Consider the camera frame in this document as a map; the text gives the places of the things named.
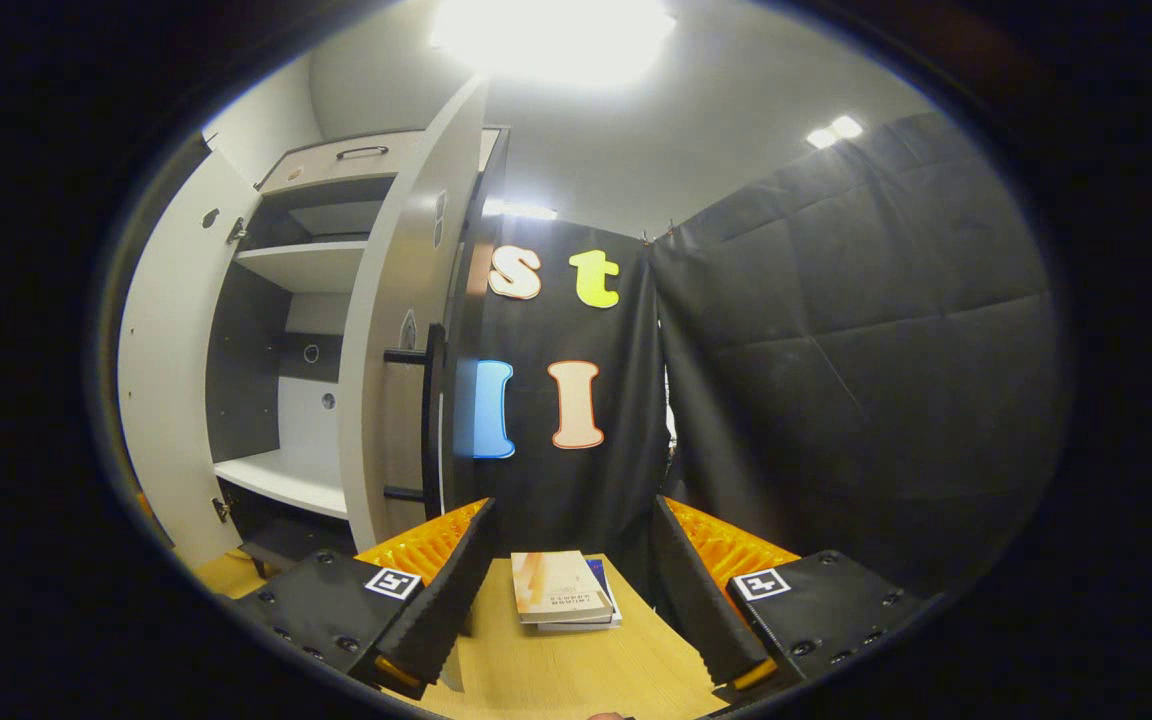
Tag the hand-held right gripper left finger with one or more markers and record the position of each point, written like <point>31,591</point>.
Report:
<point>446,610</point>

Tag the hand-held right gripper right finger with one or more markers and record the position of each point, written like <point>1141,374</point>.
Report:
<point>706,620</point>

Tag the grey cabinet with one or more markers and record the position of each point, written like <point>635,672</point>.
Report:
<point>246,380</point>

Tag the grey cabinet door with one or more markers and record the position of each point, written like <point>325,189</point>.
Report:
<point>376,300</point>
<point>171,380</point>

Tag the white cabinet shelf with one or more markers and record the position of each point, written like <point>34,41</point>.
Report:
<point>286,480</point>
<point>306,265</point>

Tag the blue book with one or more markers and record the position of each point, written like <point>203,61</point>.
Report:
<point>606,590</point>

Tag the beige book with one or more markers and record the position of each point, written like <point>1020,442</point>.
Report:
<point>561,585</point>

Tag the white book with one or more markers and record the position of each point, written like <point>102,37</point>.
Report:
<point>581,626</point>

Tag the black backdrop cloth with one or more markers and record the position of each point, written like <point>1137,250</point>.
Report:
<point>626,480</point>
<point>856,380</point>

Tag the small metal clip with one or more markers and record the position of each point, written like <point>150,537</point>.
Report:
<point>661,237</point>

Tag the small ceiling light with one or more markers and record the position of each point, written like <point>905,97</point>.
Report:
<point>834,132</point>
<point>521,210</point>

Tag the grey drawer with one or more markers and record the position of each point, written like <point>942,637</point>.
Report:
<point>316,170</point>

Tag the large ceiling light panel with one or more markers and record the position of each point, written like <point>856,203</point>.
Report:
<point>551,40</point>

